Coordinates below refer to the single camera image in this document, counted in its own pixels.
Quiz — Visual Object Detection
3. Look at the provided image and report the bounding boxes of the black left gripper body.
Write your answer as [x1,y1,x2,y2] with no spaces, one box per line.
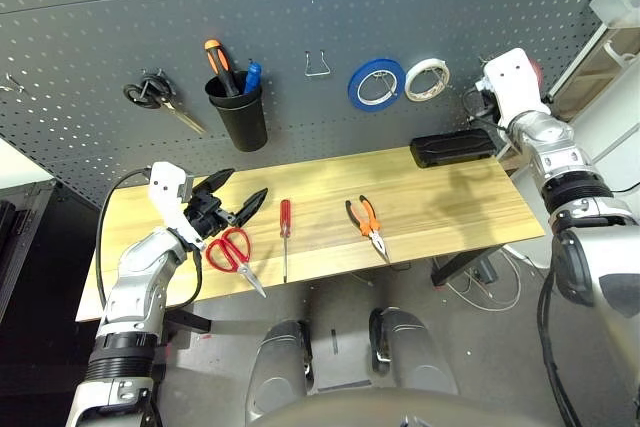
[182,185,236,238]

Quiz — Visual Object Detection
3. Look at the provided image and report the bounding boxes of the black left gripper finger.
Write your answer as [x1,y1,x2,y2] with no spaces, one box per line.
[197,167,236,197]
[233,187,270,228]

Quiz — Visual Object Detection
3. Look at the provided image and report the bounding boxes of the red handled screwdriver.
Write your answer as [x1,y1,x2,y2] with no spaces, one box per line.
[278,199,292,284]

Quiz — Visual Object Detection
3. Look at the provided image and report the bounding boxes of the red handled scissors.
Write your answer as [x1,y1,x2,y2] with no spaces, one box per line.
[204,226,268,299]

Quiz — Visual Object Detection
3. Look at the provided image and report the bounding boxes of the orange black pliers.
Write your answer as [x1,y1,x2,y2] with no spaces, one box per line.
[344,195,392,264]

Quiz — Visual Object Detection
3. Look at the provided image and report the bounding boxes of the grey metal pegboard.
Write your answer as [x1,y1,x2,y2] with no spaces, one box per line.
[0,0,640,208]

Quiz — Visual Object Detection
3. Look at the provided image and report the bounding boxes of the black plastic cup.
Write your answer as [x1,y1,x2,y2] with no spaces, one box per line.
[203,74,269,153]

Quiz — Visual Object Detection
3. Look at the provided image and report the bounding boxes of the orange black screwdriver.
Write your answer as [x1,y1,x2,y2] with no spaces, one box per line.
[203,38,240,98]

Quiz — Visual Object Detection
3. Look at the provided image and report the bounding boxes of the blue tape roll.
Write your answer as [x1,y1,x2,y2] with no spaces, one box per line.
[347,57,407,111]

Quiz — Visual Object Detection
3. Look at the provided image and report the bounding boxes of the silver left robot leg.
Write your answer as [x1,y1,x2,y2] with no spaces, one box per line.
[244,319,314,423]

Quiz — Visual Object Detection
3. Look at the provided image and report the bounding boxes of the silver robot leg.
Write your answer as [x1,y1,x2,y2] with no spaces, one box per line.
[368,307,459,396]
[244,319,314,423]

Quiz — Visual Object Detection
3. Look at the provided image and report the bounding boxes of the black cabinet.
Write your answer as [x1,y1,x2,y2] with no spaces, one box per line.
[0,179,101,427]

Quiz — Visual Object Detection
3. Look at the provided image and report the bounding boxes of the white tape roll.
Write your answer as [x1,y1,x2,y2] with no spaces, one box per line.
[403,58,451,103]

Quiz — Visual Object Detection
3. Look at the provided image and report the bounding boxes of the black plastic tool case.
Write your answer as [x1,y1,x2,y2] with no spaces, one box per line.
[409,128,499,170]

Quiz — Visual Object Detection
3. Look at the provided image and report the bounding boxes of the silver right robot leg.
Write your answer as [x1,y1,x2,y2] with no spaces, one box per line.
[368,307,459,396]

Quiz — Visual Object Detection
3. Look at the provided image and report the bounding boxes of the grey robot torso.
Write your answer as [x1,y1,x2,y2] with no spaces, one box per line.
[249,386,566,427]

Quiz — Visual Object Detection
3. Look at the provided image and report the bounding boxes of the dark power adapter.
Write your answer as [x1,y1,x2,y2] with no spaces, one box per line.
[474,261,499,284]

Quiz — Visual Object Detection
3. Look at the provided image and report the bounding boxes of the white metal shelf rack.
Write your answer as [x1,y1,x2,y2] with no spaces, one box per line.
[547,24,640,123]

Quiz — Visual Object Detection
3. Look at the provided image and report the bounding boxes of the clear plastic bin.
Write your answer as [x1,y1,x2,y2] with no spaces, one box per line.
[588,0,640,31]

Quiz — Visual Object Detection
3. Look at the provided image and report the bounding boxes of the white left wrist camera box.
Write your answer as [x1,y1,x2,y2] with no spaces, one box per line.
[148,161,207,251]

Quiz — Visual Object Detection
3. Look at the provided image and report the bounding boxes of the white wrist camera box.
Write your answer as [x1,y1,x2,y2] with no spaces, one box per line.
[148,161,207,251]
[482,47,551,129]

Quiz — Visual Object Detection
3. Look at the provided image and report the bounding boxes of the black handled scissors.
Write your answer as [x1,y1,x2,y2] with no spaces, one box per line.
[123,69,207,136]

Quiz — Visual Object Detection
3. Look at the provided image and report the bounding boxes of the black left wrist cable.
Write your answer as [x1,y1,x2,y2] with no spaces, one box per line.
[96,169,204,311]

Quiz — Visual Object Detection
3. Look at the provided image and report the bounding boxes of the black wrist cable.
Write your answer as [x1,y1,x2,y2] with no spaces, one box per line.
[96,169,204,311]
[462,86,506,148]

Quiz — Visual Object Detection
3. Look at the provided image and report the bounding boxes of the blue handled screwdriver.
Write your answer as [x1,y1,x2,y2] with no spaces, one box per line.
[243,60,264,96]

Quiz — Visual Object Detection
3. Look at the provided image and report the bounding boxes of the black table leg bracket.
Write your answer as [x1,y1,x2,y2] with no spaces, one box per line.
[430,241,506,291]
[167,309,212,334]

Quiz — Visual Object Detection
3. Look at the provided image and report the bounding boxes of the wire loop pegboard holder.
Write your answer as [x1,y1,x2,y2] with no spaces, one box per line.
[303,49,332,78]

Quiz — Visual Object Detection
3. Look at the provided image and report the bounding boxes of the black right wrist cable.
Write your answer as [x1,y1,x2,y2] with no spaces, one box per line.
[462,86,506,148]

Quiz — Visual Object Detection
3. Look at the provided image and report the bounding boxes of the white floor cables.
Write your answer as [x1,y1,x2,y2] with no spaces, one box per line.
[439,246,524,313]

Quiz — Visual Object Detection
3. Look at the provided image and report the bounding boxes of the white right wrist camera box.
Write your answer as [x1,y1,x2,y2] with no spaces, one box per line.
[482,47,551,129]

